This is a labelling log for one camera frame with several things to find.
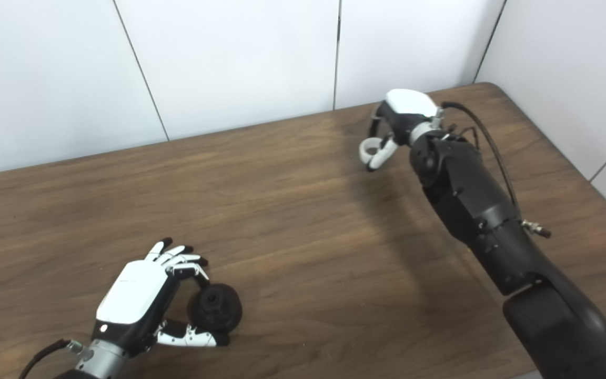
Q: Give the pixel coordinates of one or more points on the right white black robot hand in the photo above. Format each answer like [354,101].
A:
[408,108]

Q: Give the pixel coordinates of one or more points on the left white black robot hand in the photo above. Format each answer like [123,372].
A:
[132,295]

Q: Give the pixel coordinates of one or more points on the round black plastic part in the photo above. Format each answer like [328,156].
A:
[219,310]

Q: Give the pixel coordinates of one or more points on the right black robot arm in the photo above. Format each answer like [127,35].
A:
[471,200]

